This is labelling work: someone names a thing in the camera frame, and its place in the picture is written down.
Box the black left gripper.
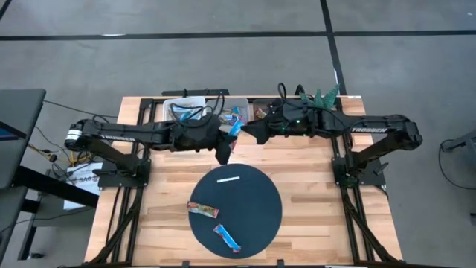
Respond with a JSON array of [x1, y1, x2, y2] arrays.
[[173, 117, 239, 166]]

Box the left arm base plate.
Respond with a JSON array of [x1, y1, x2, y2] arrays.
[[97, 158, 152, 189]]

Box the clear plastic bin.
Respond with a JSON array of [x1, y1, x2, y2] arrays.
[[206, 97, 251, 130]]

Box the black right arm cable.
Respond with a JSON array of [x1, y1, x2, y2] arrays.
[[277, 82, 289, 106]]

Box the black floor cable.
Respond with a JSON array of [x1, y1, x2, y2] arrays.
[[42, 99, 119, 119]]

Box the yellow cables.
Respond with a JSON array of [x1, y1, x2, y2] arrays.
[[28, 143, 90, 168]]

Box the white plastic bin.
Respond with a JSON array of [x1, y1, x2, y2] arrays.
[[162, 96, 208, 122]]

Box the grey side desk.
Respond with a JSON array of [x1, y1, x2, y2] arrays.
[[0, 88, 48, 191]]

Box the green succulent plant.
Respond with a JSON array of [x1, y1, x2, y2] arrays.
[[299, 83, 340, 112]]

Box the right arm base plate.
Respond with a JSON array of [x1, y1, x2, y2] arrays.
[[332, 156, 387, 187]]

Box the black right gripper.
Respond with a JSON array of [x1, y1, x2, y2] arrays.
[[240, 102, 321, 146]]

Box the dark grey plastic bin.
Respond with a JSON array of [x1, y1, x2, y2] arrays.
[[252, 98, 284, 121]]

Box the blue red-ended granola bar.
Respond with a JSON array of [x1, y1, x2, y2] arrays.
[[213, 223, 242, 254]]

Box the white paper sheet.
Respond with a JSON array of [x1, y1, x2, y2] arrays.
[[62, 162, 104, 211]]

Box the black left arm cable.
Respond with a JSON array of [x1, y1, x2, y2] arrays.
[[169, 95, 226, 130]]

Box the black bar behind table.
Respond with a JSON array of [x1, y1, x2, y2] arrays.
[[161, 88, 231, 98]]

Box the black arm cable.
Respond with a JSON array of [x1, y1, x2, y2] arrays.
[[277, 82, 289, 106], [169, 95, 226, 130]]

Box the round dark blue plate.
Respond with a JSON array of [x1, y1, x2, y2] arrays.
[[188, 163, 283, 260]]

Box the dark stand with cable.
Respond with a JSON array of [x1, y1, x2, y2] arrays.
[[437, 129, 476, 191]]

